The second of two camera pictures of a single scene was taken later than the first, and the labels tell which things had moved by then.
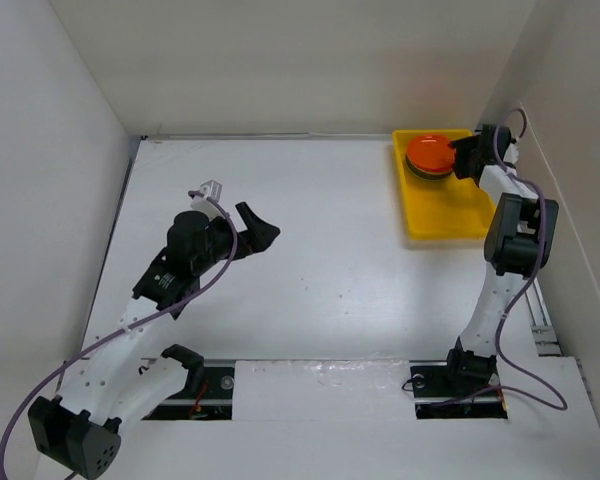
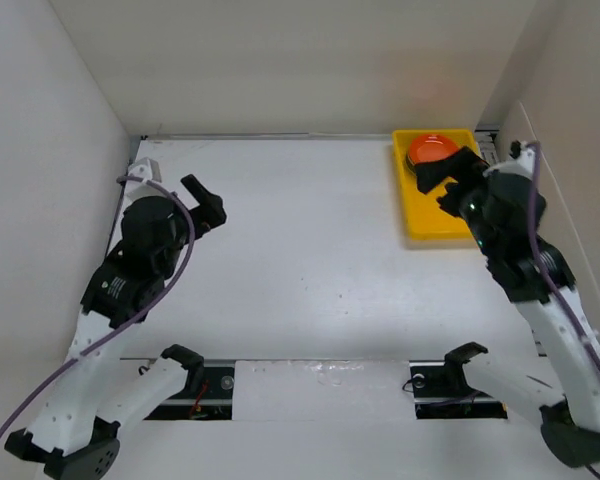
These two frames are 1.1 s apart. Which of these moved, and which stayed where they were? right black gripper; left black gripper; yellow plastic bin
Moved: right black gripper; left black gripper
Stayed: yellow plastic bin
